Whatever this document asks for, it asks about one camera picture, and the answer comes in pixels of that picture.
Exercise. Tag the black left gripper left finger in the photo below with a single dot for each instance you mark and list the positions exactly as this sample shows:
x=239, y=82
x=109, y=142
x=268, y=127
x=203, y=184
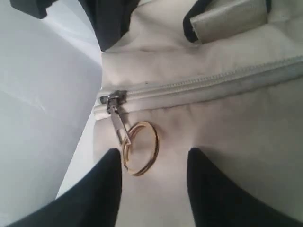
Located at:
x=92, y=202

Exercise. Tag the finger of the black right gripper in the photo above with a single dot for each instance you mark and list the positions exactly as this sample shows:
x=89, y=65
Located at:
x=110, y=20
x=35, y=8

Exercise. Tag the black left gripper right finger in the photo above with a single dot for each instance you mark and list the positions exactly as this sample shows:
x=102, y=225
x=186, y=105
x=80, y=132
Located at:
x=216, y=201

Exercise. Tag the metal zipper pull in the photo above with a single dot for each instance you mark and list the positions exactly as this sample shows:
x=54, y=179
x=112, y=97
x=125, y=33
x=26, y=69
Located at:
x=114, y=102

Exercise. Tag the cream white duffel bag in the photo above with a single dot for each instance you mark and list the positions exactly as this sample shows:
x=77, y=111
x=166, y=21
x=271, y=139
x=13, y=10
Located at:
x=236, y=93

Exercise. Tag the white backdrop curtain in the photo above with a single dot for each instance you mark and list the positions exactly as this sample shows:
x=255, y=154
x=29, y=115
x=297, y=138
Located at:
x=50, y=72

